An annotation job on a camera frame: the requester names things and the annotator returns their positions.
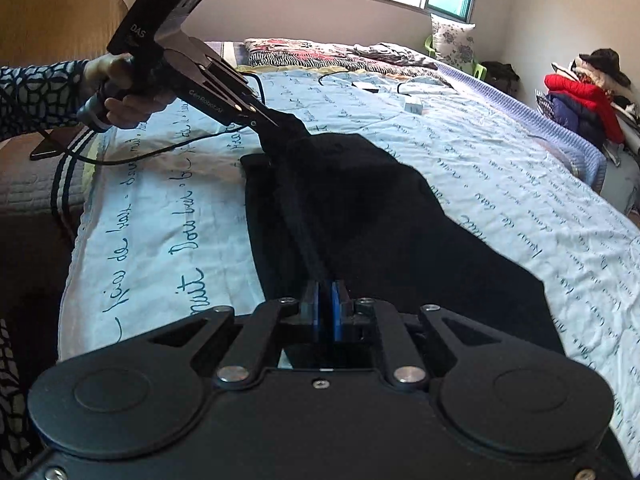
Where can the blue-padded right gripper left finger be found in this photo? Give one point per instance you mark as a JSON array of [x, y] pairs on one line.
[[310, 308]]

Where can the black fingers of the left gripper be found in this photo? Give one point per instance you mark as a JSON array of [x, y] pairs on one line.
[[241, 105]]

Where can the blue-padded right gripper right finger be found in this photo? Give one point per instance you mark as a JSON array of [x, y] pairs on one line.
[[341, 312]]

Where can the black pants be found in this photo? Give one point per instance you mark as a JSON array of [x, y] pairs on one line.
[[334, 207]]

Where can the person's left hand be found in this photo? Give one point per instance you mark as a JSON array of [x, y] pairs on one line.
[[135, 107]]

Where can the patchwork quilt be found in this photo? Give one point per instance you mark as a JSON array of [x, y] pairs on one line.
[[379, 58]]

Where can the yellow brown headboard cushion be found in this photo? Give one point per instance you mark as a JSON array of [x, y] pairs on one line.
[[46, 31]]

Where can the white script-print bed sheet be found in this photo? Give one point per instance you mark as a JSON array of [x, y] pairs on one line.
[[164, 233]]

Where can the floral pillow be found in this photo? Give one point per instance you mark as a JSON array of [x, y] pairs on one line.
[[453, 43]]

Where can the green plastic chair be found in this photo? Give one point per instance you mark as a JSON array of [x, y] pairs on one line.
[[478, 70]]

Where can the blue striped blanket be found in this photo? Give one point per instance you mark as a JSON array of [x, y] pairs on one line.
[[591, 161]]

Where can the red jacket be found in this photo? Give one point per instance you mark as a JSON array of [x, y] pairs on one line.
[[592, 98]]

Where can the pile of clothes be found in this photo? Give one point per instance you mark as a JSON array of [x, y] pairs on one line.
[[571, 115]]

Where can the black hat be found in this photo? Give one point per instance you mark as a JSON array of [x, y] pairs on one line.
[[607, 61]]

